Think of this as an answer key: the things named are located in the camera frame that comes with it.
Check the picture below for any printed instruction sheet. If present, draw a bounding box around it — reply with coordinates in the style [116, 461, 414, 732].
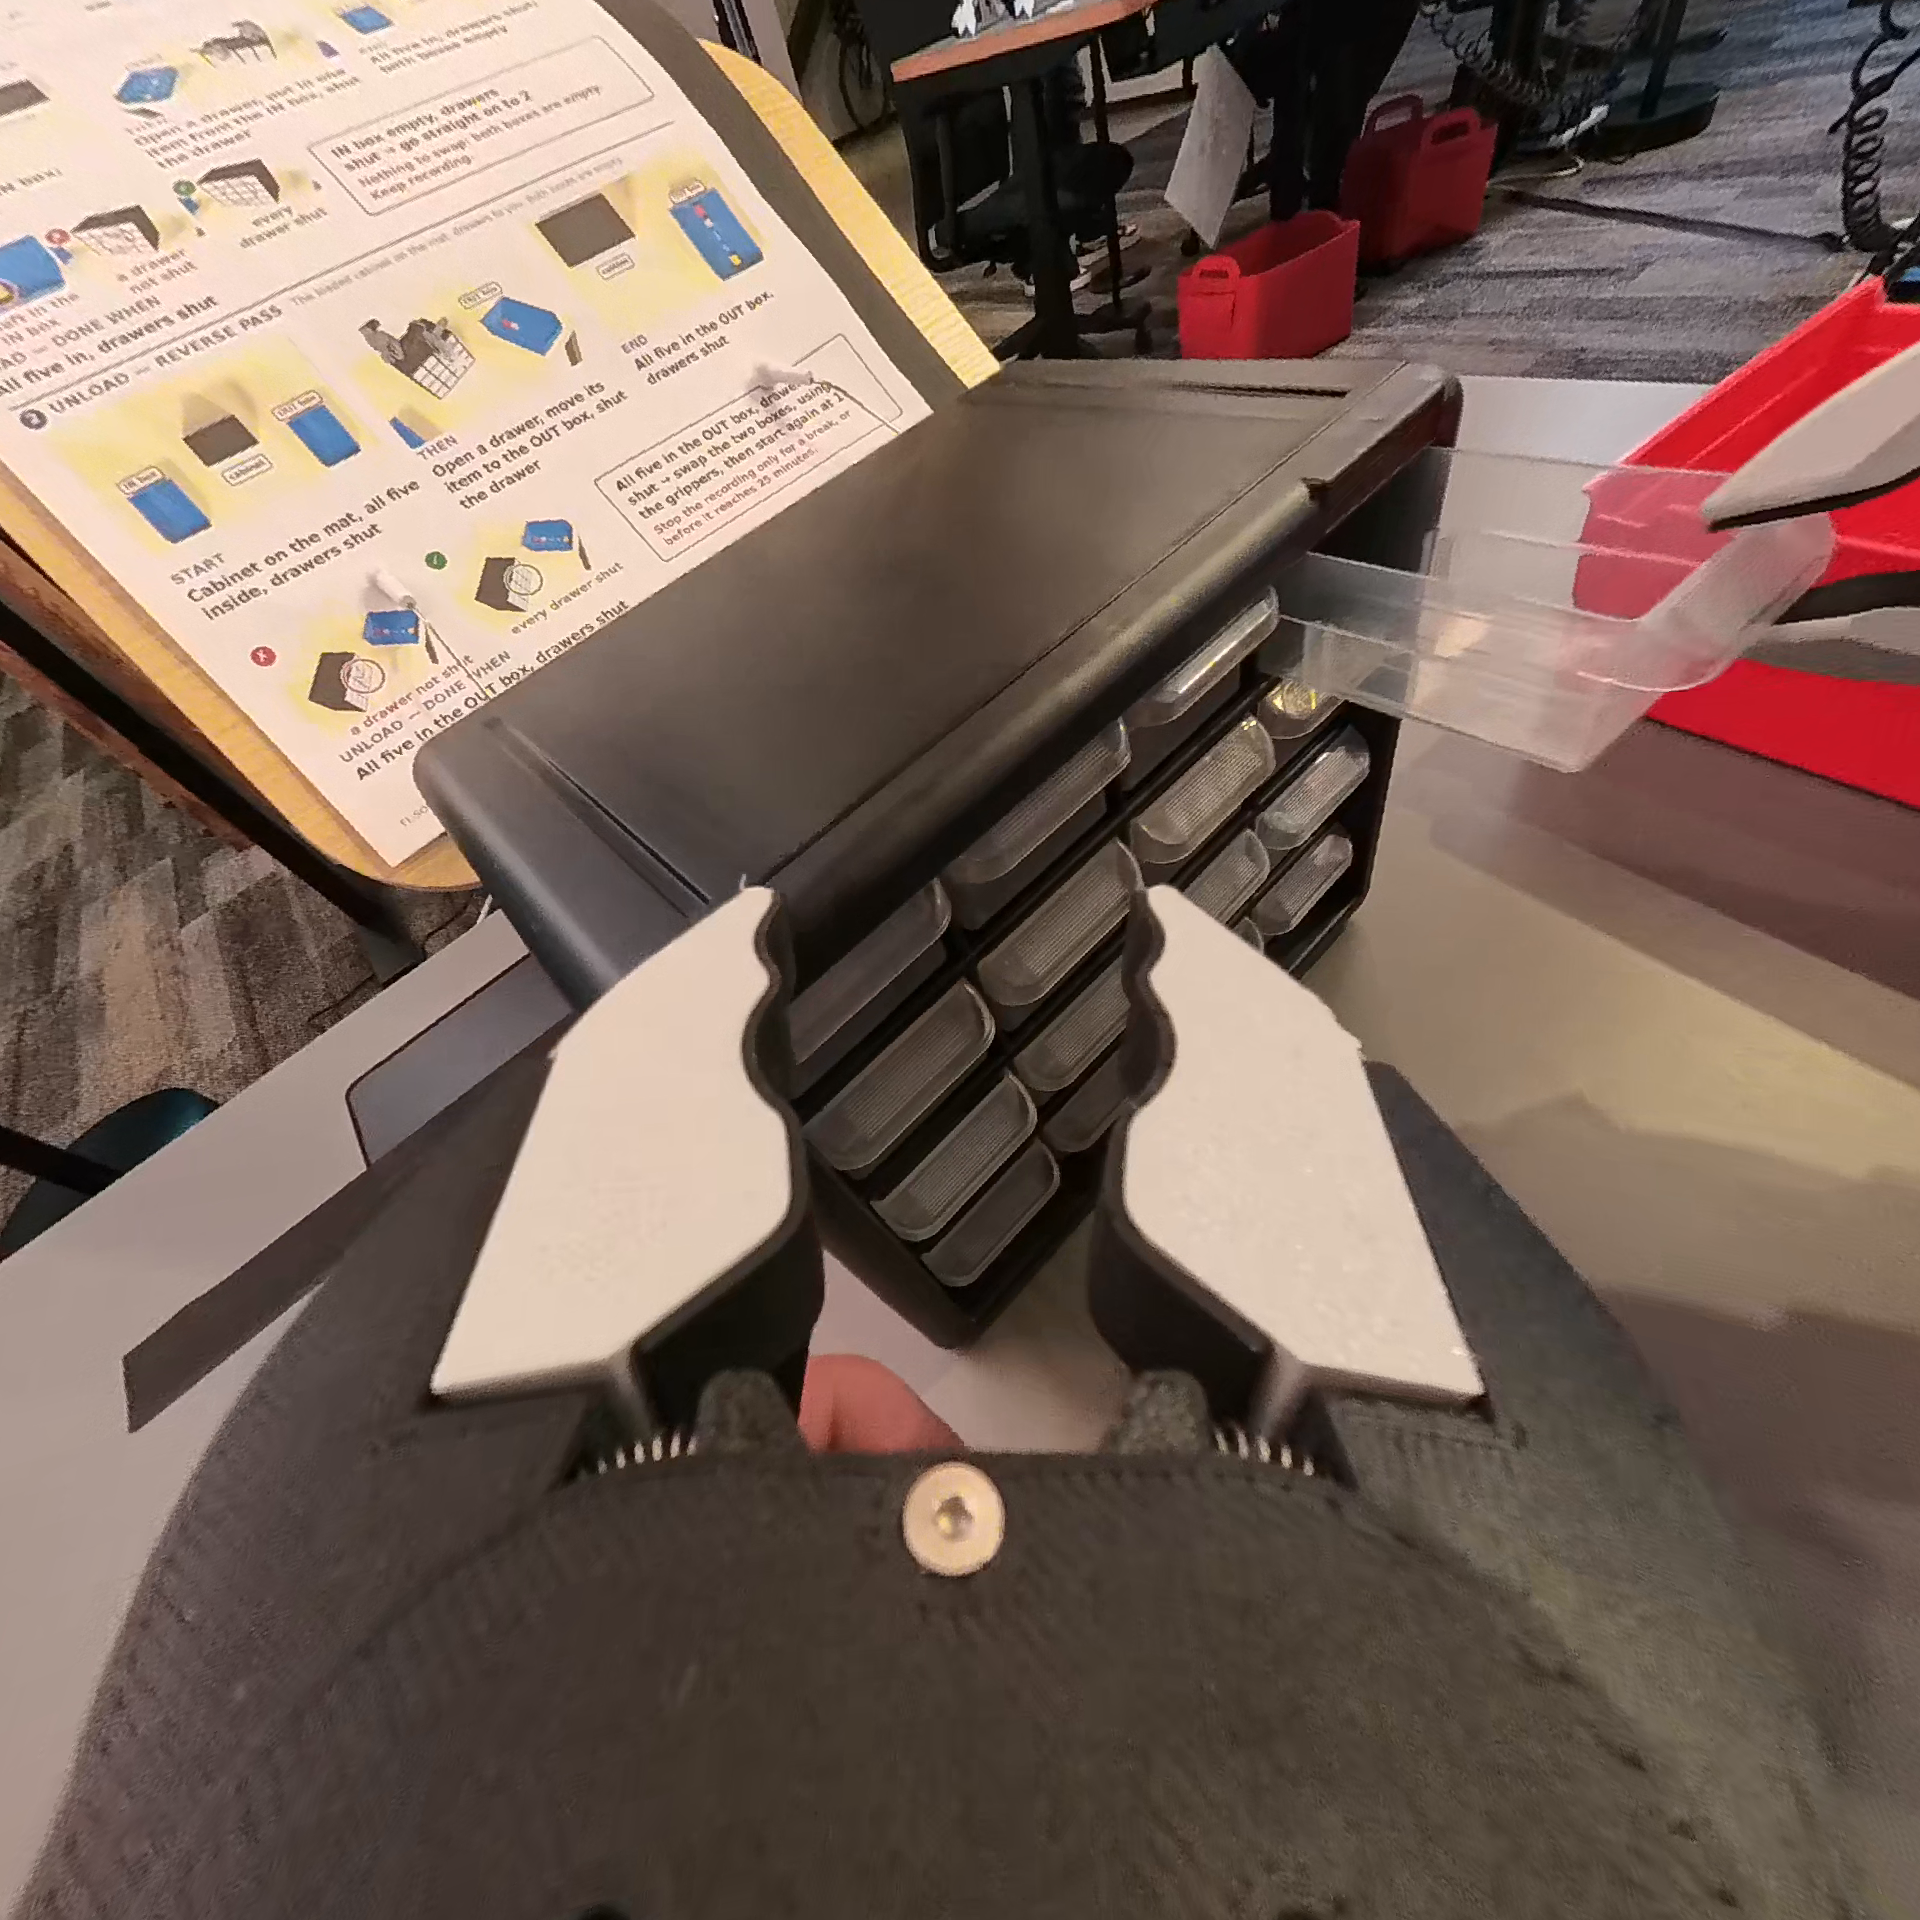
[0, 0, 940, 869]

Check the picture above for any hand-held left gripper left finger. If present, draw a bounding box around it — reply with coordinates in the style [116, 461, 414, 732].
[432, 884, 827, 1433]

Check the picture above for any black drawer cabinet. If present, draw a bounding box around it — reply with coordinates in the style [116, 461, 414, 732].
[412, 356, 1464, 1348]

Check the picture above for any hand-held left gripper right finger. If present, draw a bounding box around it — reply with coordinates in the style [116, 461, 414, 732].
[1088, 881, 1491, 1433]

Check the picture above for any dark teal chair base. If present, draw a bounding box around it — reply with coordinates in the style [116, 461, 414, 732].
[0, 1087, 227, 1254]

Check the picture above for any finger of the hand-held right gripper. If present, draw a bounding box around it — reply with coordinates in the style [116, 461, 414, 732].
[1747, 576, 1920, 695]
[1702, 343, 1920, 535]

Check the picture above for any grid of clear cabinet drawers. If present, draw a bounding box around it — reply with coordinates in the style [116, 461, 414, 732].
[779, 591, 1374, 1291]

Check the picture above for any large clear plastic drawer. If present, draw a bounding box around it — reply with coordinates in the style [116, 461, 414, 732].
[1270, 448, 1835, 777]

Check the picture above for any red storage bin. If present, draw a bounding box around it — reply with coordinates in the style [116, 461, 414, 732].
[1339, 93, 1502, 272]
[1178, 211, 1362, 360]

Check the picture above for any white paper sheet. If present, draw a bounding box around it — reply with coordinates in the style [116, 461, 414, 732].
[1168, 56, 1260, 248]

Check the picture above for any wooden display board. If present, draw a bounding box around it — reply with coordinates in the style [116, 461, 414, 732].
[0, 37, 1004, 963]

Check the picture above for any coiled black cable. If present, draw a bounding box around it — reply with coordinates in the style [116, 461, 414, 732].
[1837, 0, 1920, 256]

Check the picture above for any wooden-top desk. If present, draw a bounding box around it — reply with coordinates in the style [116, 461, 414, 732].
[892, 0, 1202, 353]

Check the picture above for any person's left hand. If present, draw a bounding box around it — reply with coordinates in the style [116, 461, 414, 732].
[799, 1352, 965, 1456]

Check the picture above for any red plastic box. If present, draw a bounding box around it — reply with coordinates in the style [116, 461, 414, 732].
[1558, 277, 1920, 812]

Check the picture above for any black tape strip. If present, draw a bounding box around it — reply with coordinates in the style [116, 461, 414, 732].
[119, 1184, 495, 1433]

